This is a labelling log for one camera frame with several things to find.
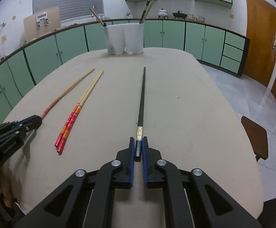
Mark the plain wooden chopstick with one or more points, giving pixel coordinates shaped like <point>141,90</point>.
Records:
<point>147,12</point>

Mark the black wok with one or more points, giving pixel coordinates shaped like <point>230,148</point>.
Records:
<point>179,15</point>

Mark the person's left hand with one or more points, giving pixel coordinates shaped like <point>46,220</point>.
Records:
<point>5,188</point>

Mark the chrome sink faucet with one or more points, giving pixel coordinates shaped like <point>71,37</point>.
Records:
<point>95,10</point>

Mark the white double utensil holder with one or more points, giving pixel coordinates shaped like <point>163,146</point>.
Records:
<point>121,38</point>

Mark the plain bamboo chopstick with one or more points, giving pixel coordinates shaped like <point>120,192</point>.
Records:
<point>100,21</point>

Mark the brown cardboard board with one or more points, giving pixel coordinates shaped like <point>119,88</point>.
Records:
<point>41,23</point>

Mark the red orange patterned chopstick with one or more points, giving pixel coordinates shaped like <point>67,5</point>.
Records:
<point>64,134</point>

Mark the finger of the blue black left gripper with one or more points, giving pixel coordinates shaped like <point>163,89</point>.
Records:
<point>28,124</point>

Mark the brown wooden door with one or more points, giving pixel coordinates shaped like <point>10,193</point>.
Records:
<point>261,30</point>

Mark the brown wooden chair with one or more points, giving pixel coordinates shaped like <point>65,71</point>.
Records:
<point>257,136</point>

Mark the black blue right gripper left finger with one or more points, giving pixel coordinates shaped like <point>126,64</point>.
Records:
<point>85,199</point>

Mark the white cooking pot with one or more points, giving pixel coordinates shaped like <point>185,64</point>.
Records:
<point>162,14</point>

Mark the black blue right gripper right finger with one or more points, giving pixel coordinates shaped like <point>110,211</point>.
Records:
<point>191,198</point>

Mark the green lower kitchen cabinets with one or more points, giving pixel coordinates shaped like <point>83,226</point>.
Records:
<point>23,69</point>

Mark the black chopstick with gold band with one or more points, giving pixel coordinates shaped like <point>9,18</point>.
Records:
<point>140,119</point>

